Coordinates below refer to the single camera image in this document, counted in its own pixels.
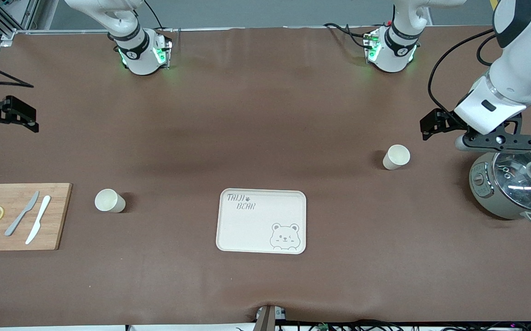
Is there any cream tray with bear print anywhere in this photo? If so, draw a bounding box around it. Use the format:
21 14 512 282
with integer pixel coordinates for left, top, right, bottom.
216 188 307 255

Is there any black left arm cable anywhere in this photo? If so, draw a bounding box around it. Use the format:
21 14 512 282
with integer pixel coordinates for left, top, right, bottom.
427 28 497 118

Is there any grey-green electric cooking pot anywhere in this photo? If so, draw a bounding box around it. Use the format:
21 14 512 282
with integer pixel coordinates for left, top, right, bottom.
469 143 531 225

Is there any short black arm cable loop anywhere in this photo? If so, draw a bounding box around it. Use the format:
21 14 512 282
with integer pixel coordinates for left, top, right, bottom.
476 34 497 68

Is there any aluminium frame structure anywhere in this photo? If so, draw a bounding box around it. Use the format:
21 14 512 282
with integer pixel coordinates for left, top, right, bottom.
0 0 40 46

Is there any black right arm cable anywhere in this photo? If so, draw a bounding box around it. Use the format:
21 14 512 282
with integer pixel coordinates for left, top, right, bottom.
0 54 34 89

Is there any wooden cutting board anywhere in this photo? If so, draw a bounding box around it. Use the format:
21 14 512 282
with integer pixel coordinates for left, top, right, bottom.
0 183 73 251

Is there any glass pot lid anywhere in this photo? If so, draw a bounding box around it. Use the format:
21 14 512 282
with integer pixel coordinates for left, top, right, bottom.
492 143 531 207

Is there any white plastic knife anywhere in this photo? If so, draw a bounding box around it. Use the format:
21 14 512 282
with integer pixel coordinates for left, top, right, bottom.
25 195 51 245

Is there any white plastic cup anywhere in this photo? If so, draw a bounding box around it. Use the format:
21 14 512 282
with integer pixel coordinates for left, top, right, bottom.
382 144 411 171
94 188 126 213

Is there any brown camera stand post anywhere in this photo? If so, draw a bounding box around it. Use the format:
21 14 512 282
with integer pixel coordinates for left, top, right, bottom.
256 305 286 331

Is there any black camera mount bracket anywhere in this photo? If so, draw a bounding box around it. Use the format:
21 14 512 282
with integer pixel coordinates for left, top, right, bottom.
463 114 531 153

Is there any black base cable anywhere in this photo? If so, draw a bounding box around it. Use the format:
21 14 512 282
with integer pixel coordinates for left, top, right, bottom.
143 0 165 30
323 22 371 49

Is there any grey plastic knife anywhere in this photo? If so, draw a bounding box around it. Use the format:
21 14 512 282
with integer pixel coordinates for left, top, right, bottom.
5 191 40 237

